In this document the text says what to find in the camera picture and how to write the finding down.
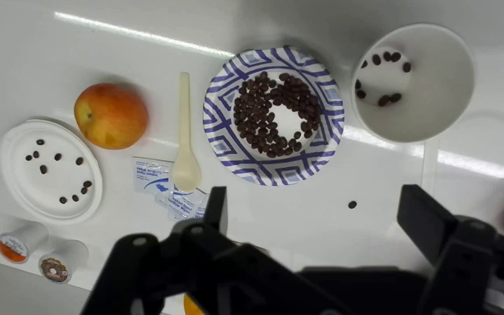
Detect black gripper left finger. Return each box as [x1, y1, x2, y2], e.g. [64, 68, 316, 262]
[78, 185, 346, 315]

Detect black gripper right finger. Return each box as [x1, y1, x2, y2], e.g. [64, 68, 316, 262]
[395, 183, 498, 315]

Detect white paper plate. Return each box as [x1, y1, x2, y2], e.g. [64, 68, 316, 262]
[0, 117, 105, 223]

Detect blue patterned paper bowl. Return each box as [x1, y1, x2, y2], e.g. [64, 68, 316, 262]
[201, 45, 346, 188]

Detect patterned paper cup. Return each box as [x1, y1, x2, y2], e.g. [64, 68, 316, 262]
[350, 22, 476, 145]

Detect orange fruit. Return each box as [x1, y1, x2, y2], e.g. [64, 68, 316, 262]
[182, 292, 206, 315]

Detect blue white sugar packet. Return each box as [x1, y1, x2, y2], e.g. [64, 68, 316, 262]
[155, 183, 210, 220]
[131, 155, 176, 195]

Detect cream plastic spoon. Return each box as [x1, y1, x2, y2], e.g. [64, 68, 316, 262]
[171, 69, 203, 192]

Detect small white red containers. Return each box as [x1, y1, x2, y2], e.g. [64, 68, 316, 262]
[0, 223, 49, 265]

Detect red yellow apple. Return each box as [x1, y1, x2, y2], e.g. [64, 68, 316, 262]
[73, 82, 150, 150]

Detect coffee bean pile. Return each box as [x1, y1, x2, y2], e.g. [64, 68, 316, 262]
[231, 69, 323, 159]

